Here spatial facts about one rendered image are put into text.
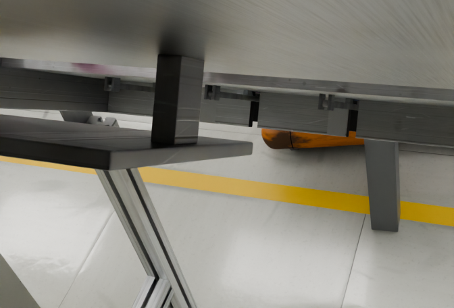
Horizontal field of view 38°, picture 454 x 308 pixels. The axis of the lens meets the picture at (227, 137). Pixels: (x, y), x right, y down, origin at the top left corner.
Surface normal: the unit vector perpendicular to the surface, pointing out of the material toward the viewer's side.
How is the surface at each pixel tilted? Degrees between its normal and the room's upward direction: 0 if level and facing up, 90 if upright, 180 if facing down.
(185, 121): 90
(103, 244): 0
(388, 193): 90
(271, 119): 46
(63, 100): 90
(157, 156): 90
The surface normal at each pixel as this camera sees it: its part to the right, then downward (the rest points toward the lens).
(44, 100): 0.92, 0.10
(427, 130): -0.38, 0.01
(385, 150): -0.27, 0.71
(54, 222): -0.20, -0.70
